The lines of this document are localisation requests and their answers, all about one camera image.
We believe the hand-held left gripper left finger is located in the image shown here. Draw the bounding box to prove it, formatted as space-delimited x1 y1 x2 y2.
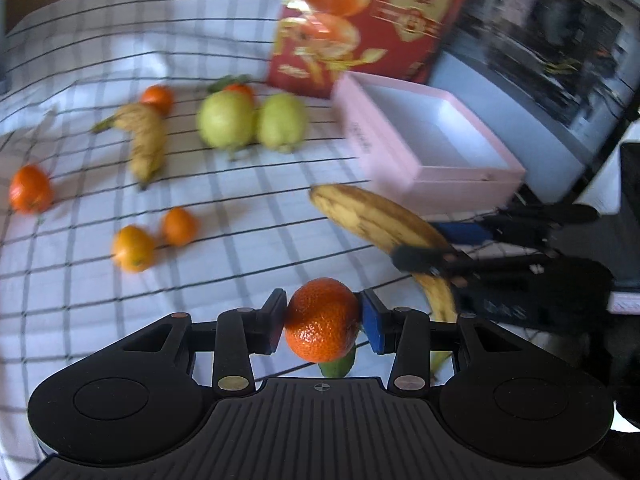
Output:
120 289 288 395

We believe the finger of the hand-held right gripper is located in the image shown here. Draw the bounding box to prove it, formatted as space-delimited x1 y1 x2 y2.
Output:
432 203 601 252
390 244 556 288

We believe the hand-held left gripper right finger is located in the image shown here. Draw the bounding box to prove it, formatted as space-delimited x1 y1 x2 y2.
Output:
362 289 523 395

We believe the mandarin with green leaf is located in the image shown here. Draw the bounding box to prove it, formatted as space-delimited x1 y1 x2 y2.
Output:
284 277 362 378

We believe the large spotted banana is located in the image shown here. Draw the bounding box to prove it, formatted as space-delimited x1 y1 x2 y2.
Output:
308 183 460 381

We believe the pink cardboard box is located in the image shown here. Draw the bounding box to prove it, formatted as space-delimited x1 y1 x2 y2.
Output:
332 71 527 215

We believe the small mandarin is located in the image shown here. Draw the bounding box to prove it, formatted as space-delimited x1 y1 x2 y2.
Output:
8 164 54 215
140 85 174 116
161 206 198 247

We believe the yellowish orange mandarin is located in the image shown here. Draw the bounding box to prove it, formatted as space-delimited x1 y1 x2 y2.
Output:
111 225 157 273

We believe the white checked tablecloth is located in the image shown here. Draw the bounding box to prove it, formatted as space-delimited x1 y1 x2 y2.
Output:
0 0 501 466

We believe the dark glass window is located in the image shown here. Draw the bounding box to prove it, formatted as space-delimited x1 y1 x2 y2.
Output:
430 0 640 171

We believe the small yellow banana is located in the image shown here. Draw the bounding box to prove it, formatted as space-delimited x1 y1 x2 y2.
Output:
91 103 167 191

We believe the red printed carton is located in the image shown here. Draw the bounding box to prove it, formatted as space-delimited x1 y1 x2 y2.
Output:
265 0 483 100

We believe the mandarin with leafy stem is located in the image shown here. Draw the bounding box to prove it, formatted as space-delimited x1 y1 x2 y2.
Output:
207 74 256 106

